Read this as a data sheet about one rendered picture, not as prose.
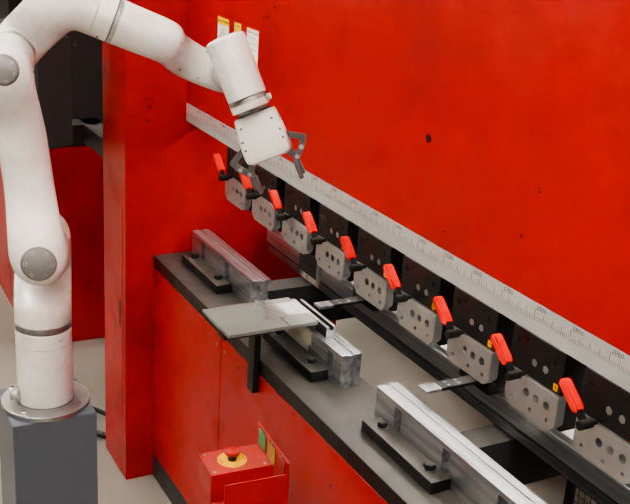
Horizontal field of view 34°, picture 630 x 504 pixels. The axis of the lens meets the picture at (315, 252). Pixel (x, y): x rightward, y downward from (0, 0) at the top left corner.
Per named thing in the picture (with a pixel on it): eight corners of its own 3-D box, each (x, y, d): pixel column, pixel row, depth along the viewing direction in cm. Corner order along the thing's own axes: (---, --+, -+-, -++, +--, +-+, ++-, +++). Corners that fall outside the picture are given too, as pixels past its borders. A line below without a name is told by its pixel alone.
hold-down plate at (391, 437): (360, 430, 247) (361, 419, 246) (379, 426, 250) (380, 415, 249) (430, 495, 223) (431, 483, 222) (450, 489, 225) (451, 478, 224)
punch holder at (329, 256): (314, 263, 268) (318, 203, 263) (342, 259, 272) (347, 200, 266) (342, 283, 256) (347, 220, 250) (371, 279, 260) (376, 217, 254)
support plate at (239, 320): (202, 312, 279) (202, 309, 279) (288, 300, 291) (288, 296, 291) (228, 339, 265) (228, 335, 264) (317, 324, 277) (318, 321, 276)
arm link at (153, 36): (97, 50, 211) (233, 103, 221) (108, 37, 196) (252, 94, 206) (111, 10, 212) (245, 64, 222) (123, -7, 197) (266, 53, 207)
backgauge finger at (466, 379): (407, 384, 247) (409, 366, 246) (493, 367, 259) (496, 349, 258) (435, 407, 238) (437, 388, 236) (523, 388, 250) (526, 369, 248)
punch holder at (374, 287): (352, 290, 252) (357, 227, 246) (381, 286, 256) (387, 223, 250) (384, 313, 239) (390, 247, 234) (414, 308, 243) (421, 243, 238)
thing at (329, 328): (292, 310, 290) (293, 300, 289) (301, 308, 291) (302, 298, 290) (326, 338, 274) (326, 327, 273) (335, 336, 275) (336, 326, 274)
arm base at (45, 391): (10, 429, 214) (6, 349, 208) (-7, 389, 230) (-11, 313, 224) (99, 413, 222) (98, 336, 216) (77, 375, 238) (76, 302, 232)
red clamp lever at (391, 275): (382, 263, 230) (398, 301, 226) (398, 261, 232) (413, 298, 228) (379, 267, 231) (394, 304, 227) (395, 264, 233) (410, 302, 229)
